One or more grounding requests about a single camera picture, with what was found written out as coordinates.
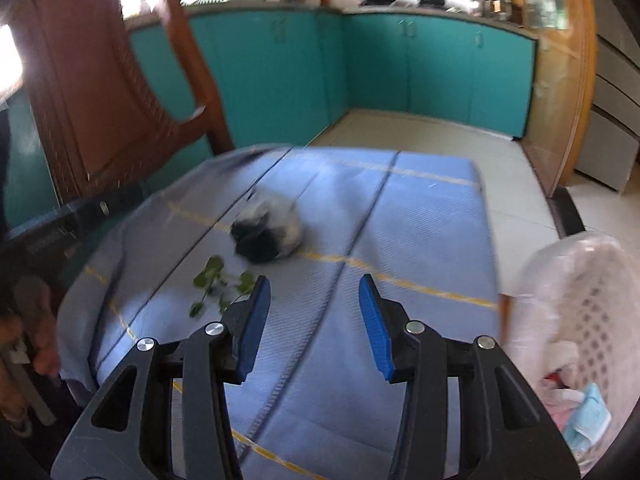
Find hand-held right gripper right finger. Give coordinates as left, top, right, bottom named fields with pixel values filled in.
left=358, top=273, right=582, bottom=480

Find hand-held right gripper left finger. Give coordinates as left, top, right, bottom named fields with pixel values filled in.
left=51, top=275, right=272, bottom=480

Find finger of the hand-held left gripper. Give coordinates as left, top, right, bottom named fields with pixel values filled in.
left=70, top=184, right=149, bottom=233

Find green leafy stem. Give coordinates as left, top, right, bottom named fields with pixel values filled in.
left=188, top=254, right=262, bottom=319

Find white and dark bag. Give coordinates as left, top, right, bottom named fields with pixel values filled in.
left=230, top=191, right=304, bottom=264

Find white plastic basket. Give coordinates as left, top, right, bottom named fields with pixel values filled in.
left=501, top=231, right=640, bottom=470

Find person's left hand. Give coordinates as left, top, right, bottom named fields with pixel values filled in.
left=14, top=275, right=63, bottom=378

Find light blue table cloth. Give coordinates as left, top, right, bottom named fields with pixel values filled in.
left=56, top=145, right=505, bottom=480

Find brown wooden chair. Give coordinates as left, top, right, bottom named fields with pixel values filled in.
left=10, top=0, right=236, bottom=211

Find translucent white plastic bag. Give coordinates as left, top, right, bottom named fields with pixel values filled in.
left=509, top=234, right=627, bottom=362

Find teal kitchen cabinets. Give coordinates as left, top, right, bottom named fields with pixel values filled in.
left=0, top=6, right=540, bottom=233

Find white drawer unit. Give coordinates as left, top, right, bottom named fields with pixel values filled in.
left=574, top=34, right=640, bottom=195

